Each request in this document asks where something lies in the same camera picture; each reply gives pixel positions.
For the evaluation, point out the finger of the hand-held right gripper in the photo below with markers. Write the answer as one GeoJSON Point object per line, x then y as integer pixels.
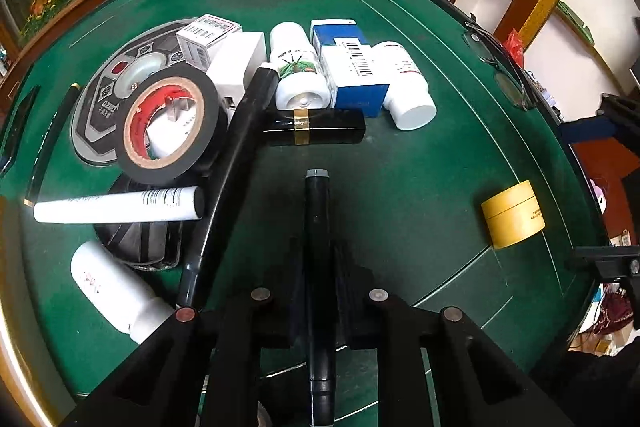
{"type": "Point", "coordinates": [615, 117]}
{"type": "Point", "coordinates": [605, 263]}

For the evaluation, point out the dark red bag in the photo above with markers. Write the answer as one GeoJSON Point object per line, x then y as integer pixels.
{"type": "Point", "coordinates": [612, 312]}

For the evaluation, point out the black pouch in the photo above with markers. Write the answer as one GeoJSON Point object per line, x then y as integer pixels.
{"type": "Point", "coordinates": [135, 242]}

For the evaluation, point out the long black stick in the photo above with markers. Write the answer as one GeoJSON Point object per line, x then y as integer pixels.
{"type": "Point", "coordinates": [235, 142]}

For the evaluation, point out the white tube black cap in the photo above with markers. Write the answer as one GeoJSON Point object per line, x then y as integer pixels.
{"type": "Point", "coordinates": [100, 207]}

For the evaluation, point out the mahjong table control panel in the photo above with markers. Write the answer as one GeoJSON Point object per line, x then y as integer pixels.
{"type": "Point", "coordinates": [110, 82]}

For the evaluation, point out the black marker pen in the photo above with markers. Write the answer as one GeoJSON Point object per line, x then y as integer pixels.
{"type": "Point", "coordinates": [317, 232]}

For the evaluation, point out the small white barcode box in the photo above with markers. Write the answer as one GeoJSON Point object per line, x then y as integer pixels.
{"type": "Point", "coordinates": [200, 42]}

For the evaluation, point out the black electrical tape roll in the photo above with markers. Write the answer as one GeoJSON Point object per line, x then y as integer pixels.
{"type": "Point", "coordinates": [212, 117]}

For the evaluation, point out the white bottle green label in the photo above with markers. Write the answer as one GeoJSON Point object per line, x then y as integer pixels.
{"type": "Point", "coordinates": [290, 42]}

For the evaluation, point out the white plastic bottle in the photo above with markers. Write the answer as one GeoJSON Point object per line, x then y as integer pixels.
{"type": "Point", "coordinates": [105, 282]}

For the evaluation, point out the eyeglasses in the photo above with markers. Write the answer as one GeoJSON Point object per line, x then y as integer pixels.
{"type": "Point", "coordinates": [511, 88]}

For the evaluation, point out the red plastic bag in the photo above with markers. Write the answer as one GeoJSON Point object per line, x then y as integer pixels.
{"type": "Point", "coordinates": [514, 47]}

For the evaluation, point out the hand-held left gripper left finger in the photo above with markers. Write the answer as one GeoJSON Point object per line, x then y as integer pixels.
{"type": "Point", "coordinates": [295, 297]}

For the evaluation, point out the plain white box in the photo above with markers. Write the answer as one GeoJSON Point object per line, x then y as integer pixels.
{"type": "Point", "coordinates": [235, 62]}

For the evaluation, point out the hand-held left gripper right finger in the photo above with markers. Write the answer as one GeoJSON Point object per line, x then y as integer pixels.
{"type": "Point", "coordinates": [355, 302]}

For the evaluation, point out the white bottle red label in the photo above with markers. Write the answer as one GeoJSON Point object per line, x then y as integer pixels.
{"type": "Point", "coordinates": [410, 92]}

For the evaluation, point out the yellow round jar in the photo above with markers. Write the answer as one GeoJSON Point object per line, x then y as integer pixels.
{"type": "Point", "coordinates": [510, 217]}

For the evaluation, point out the black lipstick gold band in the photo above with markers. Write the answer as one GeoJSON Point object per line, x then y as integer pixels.
{"type": "Point", "coordinates": [330, 127]}

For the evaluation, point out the blue white box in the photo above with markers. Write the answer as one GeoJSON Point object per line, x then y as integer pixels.
{"type": "Point", "coordinates": [350, 67]}

